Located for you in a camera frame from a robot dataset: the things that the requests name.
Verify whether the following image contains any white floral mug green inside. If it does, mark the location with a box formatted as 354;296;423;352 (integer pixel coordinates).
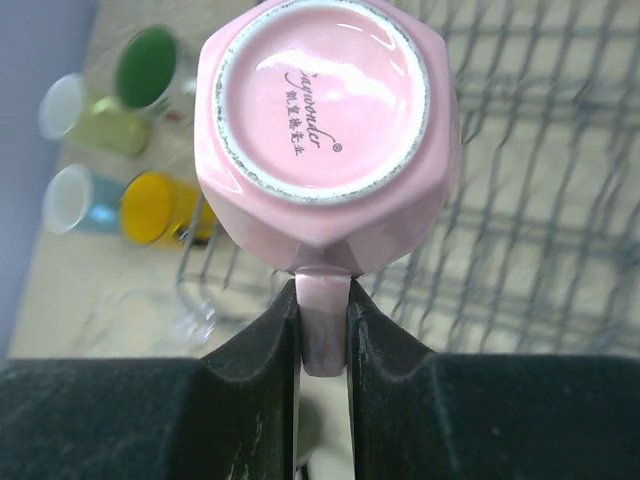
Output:
114;25;197;128

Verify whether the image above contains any yellow mug black handle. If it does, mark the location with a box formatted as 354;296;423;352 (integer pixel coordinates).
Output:
119;170;201;247

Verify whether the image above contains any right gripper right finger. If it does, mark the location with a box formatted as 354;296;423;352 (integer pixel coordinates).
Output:
347;283;639;479

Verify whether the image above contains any light blue mug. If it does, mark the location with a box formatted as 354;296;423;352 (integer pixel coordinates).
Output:
42;163;126;235

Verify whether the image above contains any pale pink faceted mug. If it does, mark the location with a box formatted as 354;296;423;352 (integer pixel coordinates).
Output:
194;1;461;377

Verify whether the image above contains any clear glass cup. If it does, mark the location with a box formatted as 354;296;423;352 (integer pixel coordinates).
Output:
96;286;218;357

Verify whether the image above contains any grey wire dish rack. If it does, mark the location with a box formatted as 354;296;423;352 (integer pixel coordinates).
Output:
172;0;640;356

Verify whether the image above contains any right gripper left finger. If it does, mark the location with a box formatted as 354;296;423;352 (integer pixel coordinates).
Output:
1;283;300;479

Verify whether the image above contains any light green faceted mug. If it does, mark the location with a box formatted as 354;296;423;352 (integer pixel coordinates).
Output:
38;73;150;156

